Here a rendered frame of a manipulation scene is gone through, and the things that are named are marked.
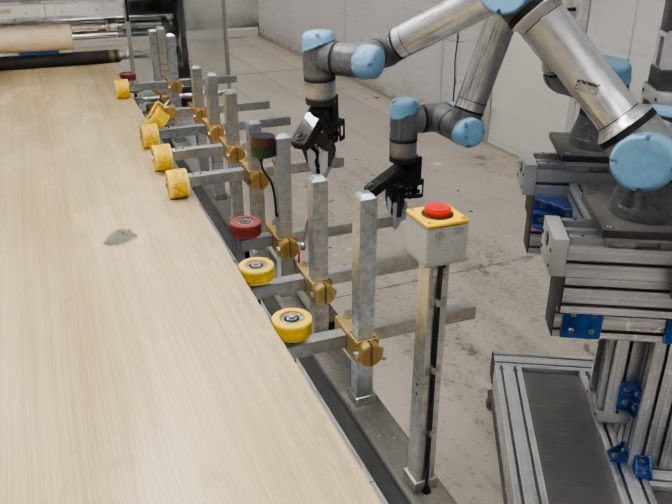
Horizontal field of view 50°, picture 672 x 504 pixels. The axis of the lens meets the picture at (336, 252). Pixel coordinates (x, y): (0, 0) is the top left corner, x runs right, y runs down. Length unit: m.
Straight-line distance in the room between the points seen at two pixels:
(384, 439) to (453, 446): 1.10
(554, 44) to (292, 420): 0.84
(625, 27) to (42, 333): 3.78
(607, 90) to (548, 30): 0.16
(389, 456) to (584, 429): 1.06
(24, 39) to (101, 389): 2.85
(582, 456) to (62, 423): 1.51
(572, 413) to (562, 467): 0.26
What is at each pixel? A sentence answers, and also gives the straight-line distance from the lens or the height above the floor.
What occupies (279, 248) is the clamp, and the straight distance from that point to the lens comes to 1.82.
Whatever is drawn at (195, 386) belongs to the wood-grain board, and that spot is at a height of 0.90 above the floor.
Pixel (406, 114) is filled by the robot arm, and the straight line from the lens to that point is 1.89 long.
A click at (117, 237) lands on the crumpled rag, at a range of 1.82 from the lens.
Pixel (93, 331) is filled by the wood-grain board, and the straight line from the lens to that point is 1.45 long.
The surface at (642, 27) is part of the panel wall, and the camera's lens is 4.49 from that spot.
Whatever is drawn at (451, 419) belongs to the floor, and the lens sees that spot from 2.63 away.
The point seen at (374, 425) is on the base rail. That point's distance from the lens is 1.47.
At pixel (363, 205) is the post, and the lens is 1.30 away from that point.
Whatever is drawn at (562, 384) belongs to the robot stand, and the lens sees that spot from 2.52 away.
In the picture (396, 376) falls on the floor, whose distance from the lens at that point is 2.82.
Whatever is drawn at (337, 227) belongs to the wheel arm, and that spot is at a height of 0.85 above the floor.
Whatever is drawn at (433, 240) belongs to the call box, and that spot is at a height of 1.20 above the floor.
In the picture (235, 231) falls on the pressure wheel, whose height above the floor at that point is 0.89.
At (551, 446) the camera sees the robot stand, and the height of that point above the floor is 0.21.
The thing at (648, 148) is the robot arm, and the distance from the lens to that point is 1.43.
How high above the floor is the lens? 1.63
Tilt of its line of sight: 26 degrees down
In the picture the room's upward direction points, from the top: straight up
